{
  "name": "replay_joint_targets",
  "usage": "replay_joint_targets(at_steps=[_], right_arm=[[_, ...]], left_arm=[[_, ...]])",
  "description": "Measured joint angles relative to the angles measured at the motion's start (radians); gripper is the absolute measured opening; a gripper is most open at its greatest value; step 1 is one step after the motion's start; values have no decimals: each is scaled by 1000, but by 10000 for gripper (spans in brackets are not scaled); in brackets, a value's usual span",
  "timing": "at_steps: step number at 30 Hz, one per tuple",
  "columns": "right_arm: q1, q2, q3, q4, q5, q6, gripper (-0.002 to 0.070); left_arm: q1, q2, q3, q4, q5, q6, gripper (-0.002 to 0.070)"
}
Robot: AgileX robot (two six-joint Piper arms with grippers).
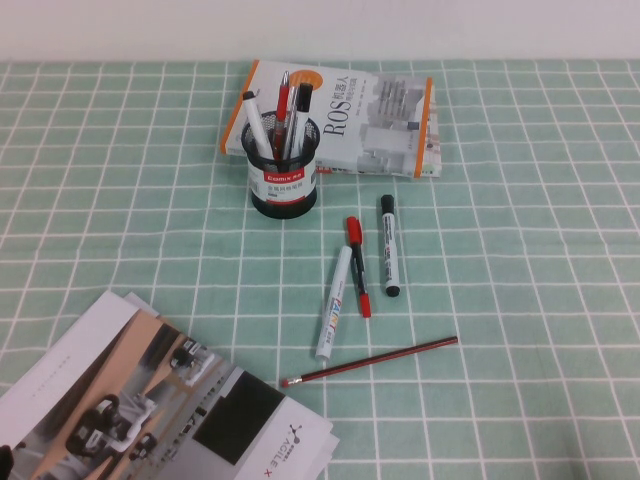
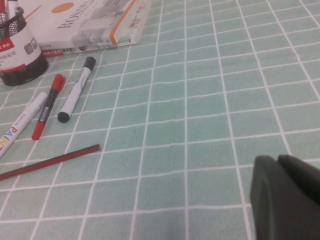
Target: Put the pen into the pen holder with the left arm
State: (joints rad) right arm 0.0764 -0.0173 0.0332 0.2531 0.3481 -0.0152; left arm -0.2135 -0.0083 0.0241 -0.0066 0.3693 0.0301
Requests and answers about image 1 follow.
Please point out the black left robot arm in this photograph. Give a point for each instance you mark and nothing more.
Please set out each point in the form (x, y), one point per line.
(4, 457)

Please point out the red gel pen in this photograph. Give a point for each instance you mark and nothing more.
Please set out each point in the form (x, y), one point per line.
(282, 105)

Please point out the white marker with black ends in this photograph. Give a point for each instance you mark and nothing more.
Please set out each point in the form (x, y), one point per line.
(254, 120)

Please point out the book with colourful cover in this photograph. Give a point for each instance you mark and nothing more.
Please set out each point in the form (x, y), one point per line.
(435, 150)

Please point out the black and white whiteboard marker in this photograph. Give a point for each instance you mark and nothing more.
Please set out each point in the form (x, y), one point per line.
(389, 245)

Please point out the AgileX brochure with photo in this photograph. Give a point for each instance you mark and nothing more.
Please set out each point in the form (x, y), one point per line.
(100, 375)

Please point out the white paint marker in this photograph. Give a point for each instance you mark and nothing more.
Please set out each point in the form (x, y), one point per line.
(334, 305)

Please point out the red black striped pencil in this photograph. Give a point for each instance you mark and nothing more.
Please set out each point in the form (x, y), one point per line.
(370, 361)

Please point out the red and black marker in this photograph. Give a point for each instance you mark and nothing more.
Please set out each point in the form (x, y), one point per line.
(361, 280)

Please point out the black mesh pen holder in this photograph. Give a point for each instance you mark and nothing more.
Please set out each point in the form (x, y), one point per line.
(282, 189)

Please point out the transparent grey pen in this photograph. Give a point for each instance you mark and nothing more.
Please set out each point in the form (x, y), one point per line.
(294, 102)

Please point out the white orange ROS book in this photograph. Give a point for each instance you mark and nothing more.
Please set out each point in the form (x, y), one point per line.
(380, 130)

